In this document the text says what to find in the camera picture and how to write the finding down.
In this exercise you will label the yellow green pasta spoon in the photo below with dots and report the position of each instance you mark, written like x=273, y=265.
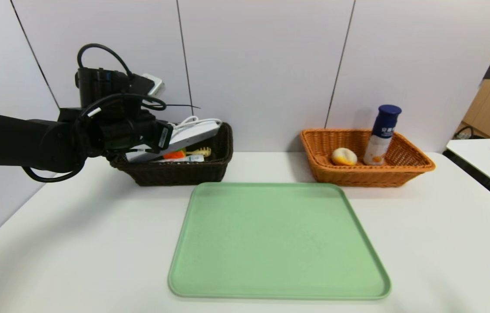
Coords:
x=201, y=152

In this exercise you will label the white side table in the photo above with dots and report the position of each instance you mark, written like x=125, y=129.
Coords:
x=484, y=161

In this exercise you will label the light green plastic tray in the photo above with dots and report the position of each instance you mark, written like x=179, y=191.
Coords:
x=271, y=252

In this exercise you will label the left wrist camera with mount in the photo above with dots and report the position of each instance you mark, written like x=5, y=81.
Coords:
x=149, y=84

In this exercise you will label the dark brown wicker basket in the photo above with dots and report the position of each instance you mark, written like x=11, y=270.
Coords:
x=184, y=174

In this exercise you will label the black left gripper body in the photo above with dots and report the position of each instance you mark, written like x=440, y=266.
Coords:
x=163, y=136

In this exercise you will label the green orange puzzle cube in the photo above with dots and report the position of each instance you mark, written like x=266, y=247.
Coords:
x=175, y=155

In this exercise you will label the white tube with clear cap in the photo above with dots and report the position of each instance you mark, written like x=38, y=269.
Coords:
x=188, y=159

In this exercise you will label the white bottle with blue cap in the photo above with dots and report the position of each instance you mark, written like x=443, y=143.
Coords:
x=379, y=139

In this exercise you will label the orange topped bread bun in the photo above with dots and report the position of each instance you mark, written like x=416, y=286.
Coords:
x=344, y=157

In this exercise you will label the orange wicker basket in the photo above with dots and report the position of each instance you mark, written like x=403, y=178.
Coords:
x=401, y=167

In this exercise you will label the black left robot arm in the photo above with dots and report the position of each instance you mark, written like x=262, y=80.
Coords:
x=10, y=139

